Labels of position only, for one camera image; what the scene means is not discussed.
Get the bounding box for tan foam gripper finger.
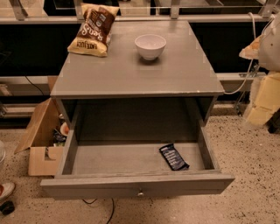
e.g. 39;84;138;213
239;37;260;60

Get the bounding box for dark blue rxbar wrapper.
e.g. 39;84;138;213
159;143;190;171

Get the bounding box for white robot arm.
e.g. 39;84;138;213
239;13;280;72

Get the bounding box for grey open drawer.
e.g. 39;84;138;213
39;102;236;201

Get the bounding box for white ceramic bowl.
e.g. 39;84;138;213
135;34;166;60

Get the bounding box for grey wooden cabinet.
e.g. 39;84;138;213
50;19;226;138

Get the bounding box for brown yellow chip bag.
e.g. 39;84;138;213
67;3;119;57

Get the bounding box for items inside cardboard box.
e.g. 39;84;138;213
52;114;69;147

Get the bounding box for open cardboard box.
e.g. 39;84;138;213
14;97;63;176

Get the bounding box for white shoe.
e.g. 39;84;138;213
0;182;16;202

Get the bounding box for black round floor object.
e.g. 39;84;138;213
0;200;15;215

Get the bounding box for white cable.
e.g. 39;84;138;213
223;11;277;95

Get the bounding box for metal railing frame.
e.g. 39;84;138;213
0;0;280;25

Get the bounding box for black floor cable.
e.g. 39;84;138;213
81;198;116;224

